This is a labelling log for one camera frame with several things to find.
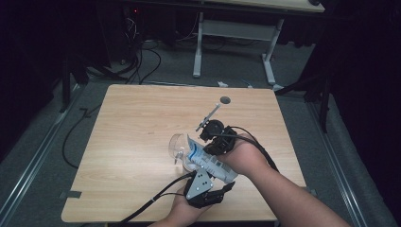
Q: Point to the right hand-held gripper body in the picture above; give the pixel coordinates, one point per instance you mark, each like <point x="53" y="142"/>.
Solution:
<point x="217" y="134"/>

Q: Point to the gray tape piece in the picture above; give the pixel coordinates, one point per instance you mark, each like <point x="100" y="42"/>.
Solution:
<point x="71" y="195"/>
<point x="312" y="191"/>

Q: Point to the desk with white metal legs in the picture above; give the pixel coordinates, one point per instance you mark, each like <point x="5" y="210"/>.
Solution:
<point x="239" y="30"/>

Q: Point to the small pale floor scrap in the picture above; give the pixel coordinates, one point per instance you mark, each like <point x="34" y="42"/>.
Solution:
<point x="248" y="84"/>

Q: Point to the person's right hand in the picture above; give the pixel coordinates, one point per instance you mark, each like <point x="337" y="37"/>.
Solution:
<point x="246" y="156"/>

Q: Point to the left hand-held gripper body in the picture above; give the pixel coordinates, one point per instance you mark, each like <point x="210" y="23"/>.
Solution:
<point x="198" y="189"/>

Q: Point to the white paper scrap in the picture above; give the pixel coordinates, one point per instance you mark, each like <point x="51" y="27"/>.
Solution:
<point x="222" y="84"/>

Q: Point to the white blue salt pouch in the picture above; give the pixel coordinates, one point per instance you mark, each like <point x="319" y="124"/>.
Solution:
<point x="208" y="162"/>

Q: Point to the black stand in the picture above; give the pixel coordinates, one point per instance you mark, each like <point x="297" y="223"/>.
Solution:
<point x="323" y="104"/>
<point x="66" y="85"/>

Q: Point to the metal floor rail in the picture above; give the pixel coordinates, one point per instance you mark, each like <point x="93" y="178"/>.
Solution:
<point x="337" y="164"/>
<point x="34" y="157"/>

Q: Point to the person's left hand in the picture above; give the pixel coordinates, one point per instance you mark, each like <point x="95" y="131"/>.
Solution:
<point x="183" y="211"/>

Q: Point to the clear glass jar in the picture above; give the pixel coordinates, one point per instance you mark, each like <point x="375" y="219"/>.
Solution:
<point x="176" y="143"/>

